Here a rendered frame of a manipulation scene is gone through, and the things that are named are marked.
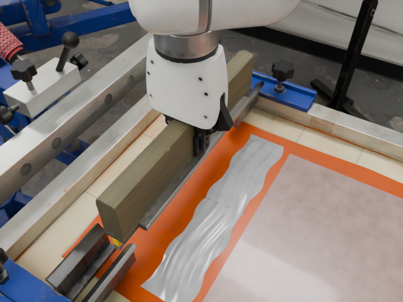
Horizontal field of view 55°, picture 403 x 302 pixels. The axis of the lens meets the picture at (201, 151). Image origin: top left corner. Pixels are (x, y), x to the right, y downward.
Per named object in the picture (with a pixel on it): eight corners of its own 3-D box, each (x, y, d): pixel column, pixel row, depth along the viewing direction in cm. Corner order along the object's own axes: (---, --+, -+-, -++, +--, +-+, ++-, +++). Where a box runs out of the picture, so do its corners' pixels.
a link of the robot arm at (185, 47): (127, 21, 42) (131, 44, 44) (197, 43, 39) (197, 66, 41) (166, -6, 47) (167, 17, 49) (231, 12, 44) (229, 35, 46)
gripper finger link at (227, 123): (197, 75, 47) (177, 97, 51) (242, 120, 48) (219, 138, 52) (202, 71, 47) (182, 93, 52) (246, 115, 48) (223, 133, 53)
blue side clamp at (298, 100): (310, 117, 82) (317, 91, 76) (301, 131, 79) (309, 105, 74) (189, 74, 92) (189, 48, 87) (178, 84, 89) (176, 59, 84)
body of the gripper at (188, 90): (130, 37, 44) (141, 112, 52) (208, 63, 40) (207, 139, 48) (167, 9, 48) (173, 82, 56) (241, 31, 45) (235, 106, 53)
